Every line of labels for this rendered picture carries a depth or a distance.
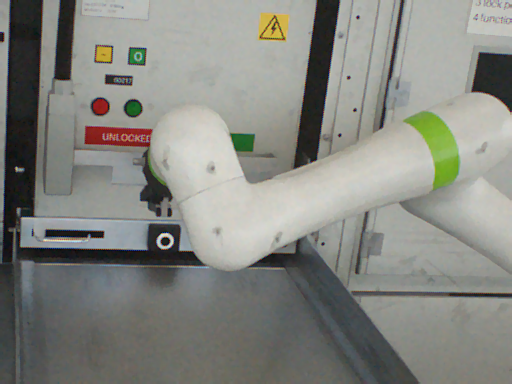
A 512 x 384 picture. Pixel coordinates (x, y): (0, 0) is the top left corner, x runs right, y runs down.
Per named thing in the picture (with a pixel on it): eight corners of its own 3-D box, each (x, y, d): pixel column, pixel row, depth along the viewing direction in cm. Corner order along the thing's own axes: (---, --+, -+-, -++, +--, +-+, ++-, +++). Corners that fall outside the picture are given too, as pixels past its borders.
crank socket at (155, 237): (179, 253, 181) (182, 229, 179) (148, 252, 180) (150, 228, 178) (177, 248, 183) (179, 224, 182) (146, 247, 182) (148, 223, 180)
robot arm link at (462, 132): (503, 173, 150) (463, 109, 153) (545, 134, 138) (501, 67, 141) (412, 212, 143) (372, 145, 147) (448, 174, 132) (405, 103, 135)
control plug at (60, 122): (72, 196, 165) (77, 98, 159) (44, 195, 164) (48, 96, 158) (69, 182, 172) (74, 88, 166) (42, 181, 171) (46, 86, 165)
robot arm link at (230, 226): (376, 131, 145) (412, 109, 134) (408, 203, 144) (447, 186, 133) (165, 213, 132) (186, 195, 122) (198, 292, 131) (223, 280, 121)
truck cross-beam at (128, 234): (295, 253, 189) (299, 225, 187) (19, 247, 177) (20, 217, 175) (288, 244, 193) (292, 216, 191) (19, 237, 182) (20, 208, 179)
